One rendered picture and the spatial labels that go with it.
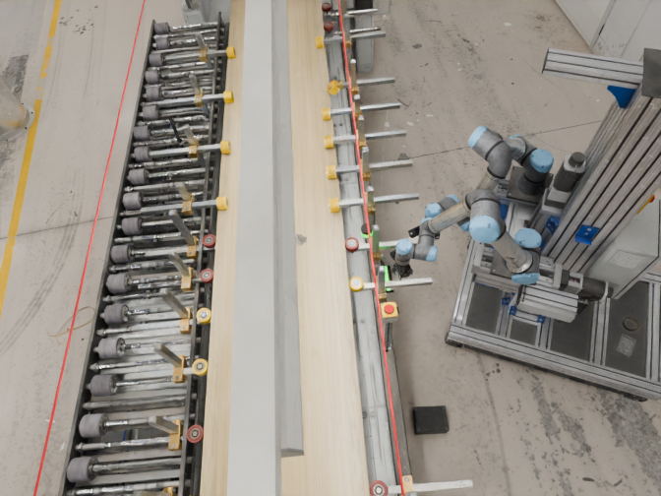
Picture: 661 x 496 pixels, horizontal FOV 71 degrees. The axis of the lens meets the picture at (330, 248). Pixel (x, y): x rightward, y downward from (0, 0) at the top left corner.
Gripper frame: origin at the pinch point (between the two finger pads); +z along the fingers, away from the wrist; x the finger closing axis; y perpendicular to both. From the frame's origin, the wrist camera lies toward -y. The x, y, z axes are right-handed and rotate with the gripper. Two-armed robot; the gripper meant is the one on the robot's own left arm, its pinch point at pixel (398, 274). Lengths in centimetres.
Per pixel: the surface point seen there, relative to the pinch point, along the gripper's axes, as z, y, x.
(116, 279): 6, -72, -146
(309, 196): 2, -72, -23
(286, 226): -145, 41, -56
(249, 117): -154, 17, -54
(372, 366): 30, 31, -32
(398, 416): 22, 61, -32
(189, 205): -6, -94, -91
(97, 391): 8, -13, -168
